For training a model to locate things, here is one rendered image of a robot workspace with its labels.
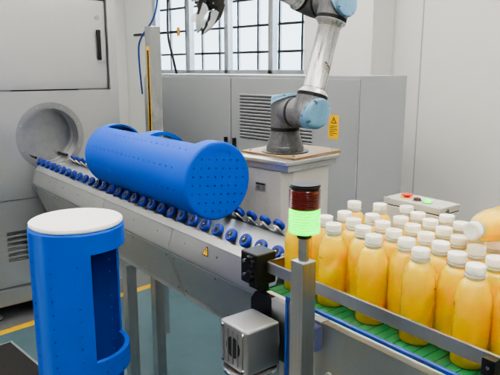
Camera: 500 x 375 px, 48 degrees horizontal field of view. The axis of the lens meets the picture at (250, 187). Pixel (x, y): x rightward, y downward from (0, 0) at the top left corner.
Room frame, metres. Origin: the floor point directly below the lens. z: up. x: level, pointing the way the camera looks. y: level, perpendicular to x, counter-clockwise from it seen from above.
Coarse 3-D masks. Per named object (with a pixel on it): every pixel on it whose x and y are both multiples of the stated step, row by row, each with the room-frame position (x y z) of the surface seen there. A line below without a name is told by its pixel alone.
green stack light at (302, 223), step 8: (320, 208) 1.10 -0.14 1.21; (296, 216) 1.07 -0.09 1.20; (304, 216) 1.07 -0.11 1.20; (312, 216) 1.07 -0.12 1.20; (320, 216) 1.09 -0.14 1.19; (296, 224) 1.07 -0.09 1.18; (304, 224) 1.07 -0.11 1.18; (312, 224) 1.07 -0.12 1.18; (296, 232) 1.07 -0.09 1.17; (304, 232) 1.07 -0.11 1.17; (312, 232) 1.07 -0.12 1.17
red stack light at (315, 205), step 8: (296, 192) 1.07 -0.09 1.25; (304, 192) 1.07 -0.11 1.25; (312, 192) 1.07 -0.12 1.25; (320, 192) 1.08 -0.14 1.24; (296, 200) 1.07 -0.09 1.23; (304, 200) 1.07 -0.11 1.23; (312, 200) 1.07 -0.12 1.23; (320, 200) 1.09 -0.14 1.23; (296, 208) 1.07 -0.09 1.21; (304, 208) 1.07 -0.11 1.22; (312, 208) 1.07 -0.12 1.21
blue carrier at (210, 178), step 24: (96, 144) 2.49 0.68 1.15; (120, 144) 2.33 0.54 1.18; (144, 144) 2.19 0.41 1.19; (168, 144) 2.08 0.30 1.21; (192, 144) 1.99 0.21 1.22; (216, 144) 1.96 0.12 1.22; (96, 168) 2.48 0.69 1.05; (120, 168) 2.27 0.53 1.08; (144, 168) 2.10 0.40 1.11; (168, 168) 1.97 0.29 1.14; (192, 168) 1.90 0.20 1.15; (216, 168) 1.96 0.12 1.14; (240, 168) 2.03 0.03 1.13; (144, 192) 2.16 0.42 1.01; (168, 192) 1.98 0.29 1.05; (192, 192) 1.90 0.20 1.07; (216, 192) 1.96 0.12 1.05; (240, 192) 2.03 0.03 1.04; (216, 216) 1.96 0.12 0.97
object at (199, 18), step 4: (204, 4) 1.84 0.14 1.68; (204, 8) 1.84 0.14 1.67; (200, 12) 1.83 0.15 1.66; (204, 12) 1.84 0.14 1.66; (192, 16) 1.88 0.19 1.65; (196, 16) 1.83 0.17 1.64; (200, 16) 1.83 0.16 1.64; (204, 16) 1.84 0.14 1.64; (192, 20) 1.87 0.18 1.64; (196, 20) 1.83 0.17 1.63; (200, 20) 1.83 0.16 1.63; (196, 24) 1.83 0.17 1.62; (200, 24) 1.83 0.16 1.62; (196, 28) 1.84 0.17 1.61; (200, 28) 1.83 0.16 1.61; (196, 32) 1.84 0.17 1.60
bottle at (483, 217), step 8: (488, 208) 1.22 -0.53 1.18; (496, 208) 1.21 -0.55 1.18; (480, 216) 1.18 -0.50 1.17; (488, 216) 1.17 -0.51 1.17; (496, 216) 1.17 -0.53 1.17; (488, 224) 1.16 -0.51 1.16; (496, 224) 1.16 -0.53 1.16; (488, 232) 1.16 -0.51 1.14; (496, 232) 1.16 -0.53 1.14; (488, 240) 1.17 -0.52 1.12
